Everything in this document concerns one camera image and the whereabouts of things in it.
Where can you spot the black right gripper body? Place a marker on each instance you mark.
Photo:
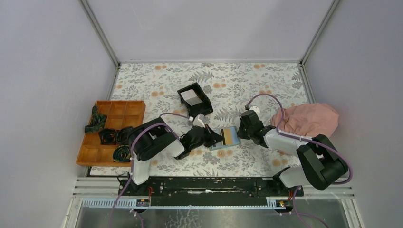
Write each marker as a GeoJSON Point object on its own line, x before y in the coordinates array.
{"type": "Point", "coordinates": [244, 133]}

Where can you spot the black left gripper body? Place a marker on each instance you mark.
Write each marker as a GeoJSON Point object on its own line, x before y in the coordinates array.
{"type": "Point", "coordinates": [201, 142]}

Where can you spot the white magnetic stripe card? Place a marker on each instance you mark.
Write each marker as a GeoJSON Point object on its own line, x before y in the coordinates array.
{"type": "Point", "coordinates": [216, 146]}

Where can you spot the gold credit card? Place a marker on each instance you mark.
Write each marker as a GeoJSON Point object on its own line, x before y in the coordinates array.
{"type": "Point", "coordinates": [230, 136]}

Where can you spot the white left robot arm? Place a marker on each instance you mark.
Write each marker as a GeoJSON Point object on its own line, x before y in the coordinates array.
{"type": "Point", "coordinates": [153, 137]}

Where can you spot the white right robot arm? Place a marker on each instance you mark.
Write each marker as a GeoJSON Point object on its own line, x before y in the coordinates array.
{"type": "Point", "coordinates": [320, 165]}

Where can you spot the black card box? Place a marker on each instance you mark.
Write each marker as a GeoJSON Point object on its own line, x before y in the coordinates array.
{"type": "Point", "coordinates": [204, 108]}

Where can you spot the stack of white cards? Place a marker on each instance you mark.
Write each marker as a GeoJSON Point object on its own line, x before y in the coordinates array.
{"type": "Point", "coordinates": [190, 97]}

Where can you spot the pink cloth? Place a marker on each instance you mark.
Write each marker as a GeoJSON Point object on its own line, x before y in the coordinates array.
{"type": "Point", "coordinates": [308, 120]}

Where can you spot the orange compartment tray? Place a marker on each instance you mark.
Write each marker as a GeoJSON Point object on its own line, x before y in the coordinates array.
{"type": "Point", "coordinates": [105, 142]}

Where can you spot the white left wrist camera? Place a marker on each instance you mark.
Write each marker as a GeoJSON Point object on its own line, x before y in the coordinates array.
{"type": "Point", "coordinates": [197, 120]}

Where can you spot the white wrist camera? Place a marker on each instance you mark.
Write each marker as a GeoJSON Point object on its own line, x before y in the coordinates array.
{"type": "Point", "coordinates": [197, 120]}
{"type": "Point", "coordinates": [253, 108]}

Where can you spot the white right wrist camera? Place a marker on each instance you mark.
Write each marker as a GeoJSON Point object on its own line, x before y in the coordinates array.
{"type": "Point", "coordinates": [253, 108]}

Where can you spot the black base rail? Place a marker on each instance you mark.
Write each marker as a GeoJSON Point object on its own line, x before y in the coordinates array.
{"type": "Point", "coordinates": [210, 191]}

